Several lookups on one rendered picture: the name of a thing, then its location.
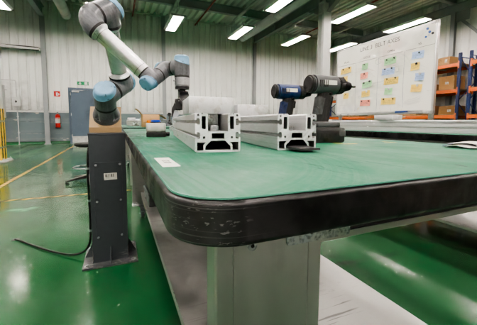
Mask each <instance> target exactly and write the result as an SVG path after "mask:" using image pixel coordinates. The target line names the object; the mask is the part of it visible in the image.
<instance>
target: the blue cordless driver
mask: <svg viewBox="0 0 477 325"><path fill-rule="evenodd" d="M311 95H312V94H311V93H306V91H305V90H304V87H303V86H302V85H296V84H274V85H273V86H272V88H271V96H272V97H273V98H274V99H282V101H281V102H280V106H279V112H278V113H279V114H288V115H292V113H293V109H294V108H295V105H296V101H295V99H304V98H305V97H310V96H311Z"/></svg>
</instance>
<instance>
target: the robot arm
mask: <svg viewBox="0 0 477 325"><path fill-rule="evenodd" d="M123 17H124V10H123V8H122V6H121V5H120V3H119V2H118V1H117V0H95V1H92V2H89V3H86V4H84V5H83V6H82V7H81V8H80V10H79V22H80V25H81V27H82V28H83V30H84V31H85V33H86V34H87V35H88V36H89V37H90V38H91V39H92V40H97V41H98V42H99V43H100V44H102V45H103V46H104V47H105V49H106V55H107V58H108V62H109V67H110V72H109V81H106V80H105V81H104V82H103V81H100V82H97V83H96V84H95V85H94V88H93V97H94V105H95V107H94V111H93V114H92V115H93V119H94V121H95V122H96V123H98V124H99V125H103V126H111V125H114V124H115V123H117V122H118V121H119V120H120V112H119V110H118V108H117V107H116V102H117V101H118V100H119V99H121V98H122V97H124V96H125V95H126V94H128V93H129V92H131V91H132V90H133V89H134V87H135V85H136V81H135V79H134V77H133V75H132V74H131V73H130V72H129V71H128V70H127V69H126V67H127V68H128V69H129V70H130V71H132V73H134V74H135V76H137V77H138V78H139V84H140V85H141V87H142V88H143V89H144V90H146V91H151V90H153V89H155V88H156V87H157V86H158V85H159V84H160V83H161V82H163V81H164V80H166V79H167V78H168V77H169V76H175V79H174V80H173V81H174V82H175V89H178V99H175V103H174V105H173V107H172V126H173V123H175V121H173V118H175V117H178V116H179V112H178V111H177V110H179V111H180V110H182V101H184V100H185V99H186V98H187V97H189V93H188V91H185V90H188V89H190V59H189V57H188V56H187V55H175V56H174V60H171V61H162V62H157V63H156V64H155V67H154V69H151V68H150V67H149V66H147V64H145V63H144V61H142V59H140V58H139V57H138V56H137V55H136V54H135V53H134V52H133V51H132V50H130V49H129V48H128V47H127V46H126V45H125V44H124V43H123V42H122V41H121V38H120V33H119V30H120V29H121V20H122V19H123Z"/></svg>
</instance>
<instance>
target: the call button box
mask: <svg viewBox="0 0 477 325"><path fill-rule="evenodd" d="M166 136H170V132H166V124H165V123H161V122H150V123H146V137H166Z"/></svg>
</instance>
